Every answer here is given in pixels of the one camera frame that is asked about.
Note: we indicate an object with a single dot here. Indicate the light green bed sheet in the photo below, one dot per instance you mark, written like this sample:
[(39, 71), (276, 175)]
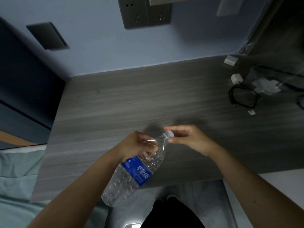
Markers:
[(16, 187)]

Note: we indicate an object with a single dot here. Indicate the dark wooden side panel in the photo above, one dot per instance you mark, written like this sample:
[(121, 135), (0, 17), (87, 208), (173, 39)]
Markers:
[(285, 33)]

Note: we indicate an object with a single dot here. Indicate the person's left forearm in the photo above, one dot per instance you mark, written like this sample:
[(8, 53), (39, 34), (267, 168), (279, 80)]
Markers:
[(78, 194)]

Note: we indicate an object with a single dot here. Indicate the dark blue padded headboard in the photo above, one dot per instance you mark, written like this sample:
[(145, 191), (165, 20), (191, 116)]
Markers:
[(23, 92)]

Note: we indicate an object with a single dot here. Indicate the grey wall socket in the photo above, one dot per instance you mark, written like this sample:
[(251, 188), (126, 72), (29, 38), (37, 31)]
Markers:
[(133, 13), (159, 14)]

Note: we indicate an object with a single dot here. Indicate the person's black trousers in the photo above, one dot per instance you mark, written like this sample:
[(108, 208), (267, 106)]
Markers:
[(171, 216)]

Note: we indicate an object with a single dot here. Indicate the white charger plug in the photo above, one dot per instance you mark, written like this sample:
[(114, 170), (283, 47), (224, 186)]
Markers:
[(230, 60), (236, 79)]

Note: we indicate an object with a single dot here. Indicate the clear plastic water bottle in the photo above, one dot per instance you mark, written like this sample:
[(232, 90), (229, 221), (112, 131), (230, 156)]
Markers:
[(137, 173)]

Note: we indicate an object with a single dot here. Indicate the white bottle cap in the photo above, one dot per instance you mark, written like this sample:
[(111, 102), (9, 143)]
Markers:
[(169, 133)]

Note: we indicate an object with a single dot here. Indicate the person's left hand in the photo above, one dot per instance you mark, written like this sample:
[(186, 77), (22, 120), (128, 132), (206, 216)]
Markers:
[(135, 144)]

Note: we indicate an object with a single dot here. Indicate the person's right hand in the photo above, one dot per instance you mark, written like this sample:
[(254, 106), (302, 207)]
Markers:
[(192, 138)]

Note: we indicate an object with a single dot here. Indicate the white shoe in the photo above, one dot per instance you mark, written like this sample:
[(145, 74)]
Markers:
[(172, 197)]

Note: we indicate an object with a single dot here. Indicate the dark blank wall plate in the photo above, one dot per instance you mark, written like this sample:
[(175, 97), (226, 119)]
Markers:
[(47, 36)]

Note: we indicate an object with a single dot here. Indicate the person's right forearm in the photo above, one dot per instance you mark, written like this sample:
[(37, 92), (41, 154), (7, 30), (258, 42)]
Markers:
[(249, 187)]

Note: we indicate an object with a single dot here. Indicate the clear plastic bag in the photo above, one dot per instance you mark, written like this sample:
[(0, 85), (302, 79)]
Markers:
[(287, 75)]

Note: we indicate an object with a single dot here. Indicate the small white paper scrap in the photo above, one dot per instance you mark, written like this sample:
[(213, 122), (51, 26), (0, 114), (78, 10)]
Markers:
[(251, 112)]

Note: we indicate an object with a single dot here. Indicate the white crumpled wrapper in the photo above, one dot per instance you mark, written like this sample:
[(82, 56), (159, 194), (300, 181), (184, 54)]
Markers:
[(266, 85)]

